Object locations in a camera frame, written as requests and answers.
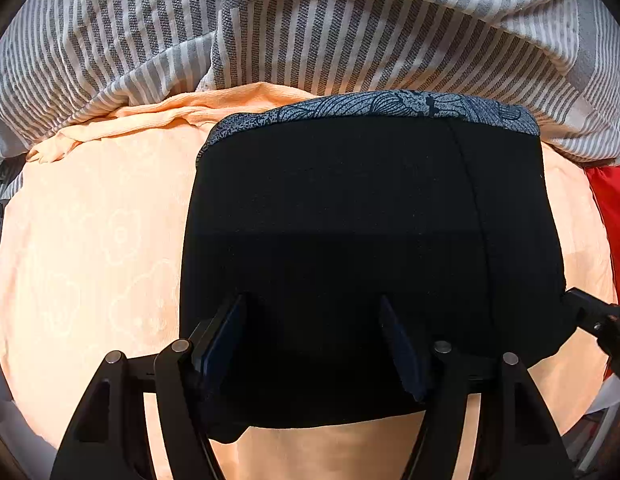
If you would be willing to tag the black pants with patterned waistband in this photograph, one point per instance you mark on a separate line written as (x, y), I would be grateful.
(350, 234)

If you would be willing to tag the orange bed sheet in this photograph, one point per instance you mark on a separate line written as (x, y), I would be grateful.
(90, 260)

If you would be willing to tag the red patterned cloth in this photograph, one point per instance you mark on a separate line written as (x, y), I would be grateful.
(605, 184)

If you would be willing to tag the grey white striped duvet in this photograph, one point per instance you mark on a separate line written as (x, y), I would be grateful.
(64, 62)

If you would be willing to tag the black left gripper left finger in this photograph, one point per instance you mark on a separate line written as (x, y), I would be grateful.
(108, 437)

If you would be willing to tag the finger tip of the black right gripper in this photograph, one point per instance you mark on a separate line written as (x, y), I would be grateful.
(591, 314)

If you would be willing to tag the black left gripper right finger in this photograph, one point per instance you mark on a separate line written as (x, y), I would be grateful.
(469, 371)

